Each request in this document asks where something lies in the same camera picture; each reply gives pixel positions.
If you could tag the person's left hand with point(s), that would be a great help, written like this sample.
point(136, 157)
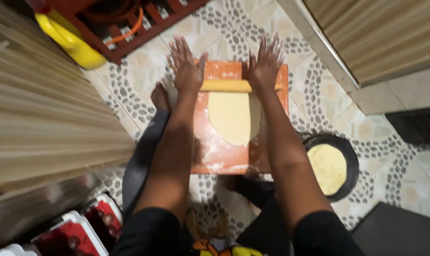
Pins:
point(186, 76)

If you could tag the dark floor mat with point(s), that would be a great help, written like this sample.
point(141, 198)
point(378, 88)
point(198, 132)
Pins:
point(417, 124)

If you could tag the flat rolled dough sheet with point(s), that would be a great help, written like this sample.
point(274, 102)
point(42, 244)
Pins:
point(232, 117)

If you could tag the wooden rolling pin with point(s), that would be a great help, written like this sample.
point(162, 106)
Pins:
point(229, 86)

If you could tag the person's left leg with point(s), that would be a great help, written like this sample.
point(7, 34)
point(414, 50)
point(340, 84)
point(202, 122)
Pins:
point(143, 160)

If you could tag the person's left foot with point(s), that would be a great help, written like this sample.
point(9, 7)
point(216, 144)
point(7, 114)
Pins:
point(160, 97)

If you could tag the person's right leg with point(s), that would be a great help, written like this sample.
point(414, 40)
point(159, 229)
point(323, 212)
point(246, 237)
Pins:
point(263, 217)

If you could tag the beige ribbed cabinet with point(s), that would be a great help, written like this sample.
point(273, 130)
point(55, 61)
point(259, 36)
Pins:
point(389, 35)

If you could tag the person's right hand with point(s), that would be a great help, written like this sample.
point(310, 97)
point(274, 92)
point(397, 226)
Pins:
point(266, 74)

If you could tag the red-brown wooden slatted rack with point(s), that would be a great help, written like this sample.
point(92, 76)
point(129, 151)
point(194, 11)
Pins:
point(129, 42)

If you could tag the person's leg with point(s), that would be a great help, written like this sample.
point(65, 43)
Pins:
point(263, 217)
point(143, 160)

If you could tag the orange floured rolling board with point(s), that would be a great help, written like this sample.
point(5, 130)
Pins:
point(218, 156)

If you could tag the beige ribbed cabinet door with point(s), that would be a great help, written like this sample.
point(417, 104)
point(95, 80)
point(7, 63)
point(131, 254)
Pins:
point(48, 117)

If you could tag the yellow plastic jerrycan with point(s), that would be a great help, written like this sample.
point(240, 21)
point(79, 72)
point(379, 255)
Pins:
point(71, 39)

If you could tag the black round frying pan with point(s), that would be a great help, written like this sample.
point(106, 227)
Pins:
point(351, 160)

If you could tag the red and white plastic crates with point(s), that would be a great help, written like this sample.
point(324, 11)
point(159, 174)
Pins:
point(76, 234)

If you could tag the round yellow flatbread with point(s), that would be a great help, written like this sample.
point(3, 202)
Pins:
point(328, 169)

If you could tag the black flat box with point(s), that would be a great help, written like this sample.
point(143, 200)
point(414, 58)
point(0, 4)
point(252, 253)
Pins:
point(403, 231)

